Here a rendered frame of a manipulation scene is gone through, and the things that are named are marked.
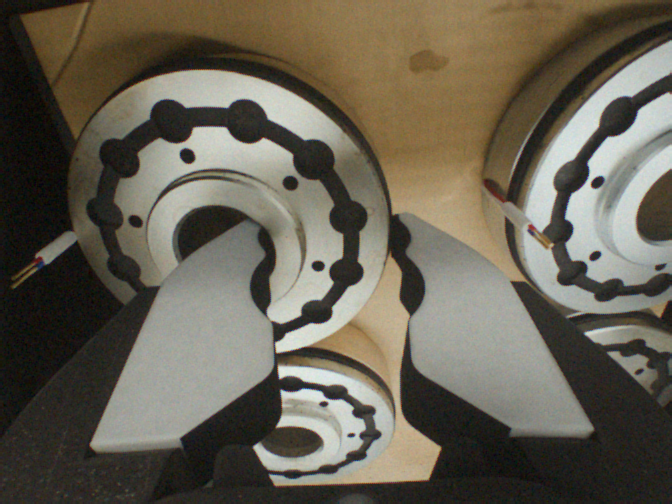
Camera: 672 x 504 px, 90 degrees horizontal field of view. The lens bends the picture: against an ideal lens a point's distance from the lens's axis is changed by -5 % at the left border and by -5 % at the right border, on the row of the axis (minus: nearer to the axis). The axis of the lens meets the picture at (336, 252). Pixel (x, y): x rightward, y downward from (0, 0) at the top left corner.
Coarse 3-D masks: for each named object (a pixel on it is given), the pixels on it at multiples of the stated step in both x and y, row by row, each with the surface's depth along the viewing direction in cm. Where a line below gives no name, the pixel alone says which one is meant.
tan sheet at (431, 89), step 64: (128, 0) 10; (192, 0) 11; (256, 0) 11; (320, 0) 11; (384, 0) 11; (448, 0) 11; (512, 0) 11; (576, 0) 11; (640, 0) 11; (64, 64) 11; (128, 64) 11; (320, 64) 12; (384, 64) 12; (448, 64) 12; (512, 64) 12; (384, 128) 13; (448, 128) 13; (448, 192) 14; (384, 320) 18
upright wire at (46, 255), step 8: (72, 232) 11; (56, 240) 11; (64, 240) 11; (72, 240) 11; (48, 248) 10; (56, 248) 11; (64, 248) 11; (40, 256) 10; (48, 256) 10; (56, 256) 11; (32, 264) 10; (40, 264) 10; (32, 272) 10
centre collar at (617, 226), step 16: (656, 144) 10; (640, 160) 10; (656, 160) 10; (624, 176) 10; (640, 176) 10; (656, 176) 10; (608, 192) 11; (624, 192) 10; (640, 192) 10; (608, 208) 11; (624, 208) 11; (608, 224) 11; (624, 224) 11; (608, 240) 11; (624, 240) 11; (640, 240) 11; (656, 240) 12; (624, 256) 12; (640, 256) 12; (656, 256) 12
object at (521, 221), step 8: (488, 184) 13; (488, 192) 12; (496, 192) 12; (496, 200) 12; (504, 200) 12; (504, 208) 11; (512, 208) 11; (512, 216) 11; (520, 216) 10; (520, 224) 10; (528, 224) 10; (528, 232) 10; (536, 232) 10; (536, 240) 10; (544, 240) 9
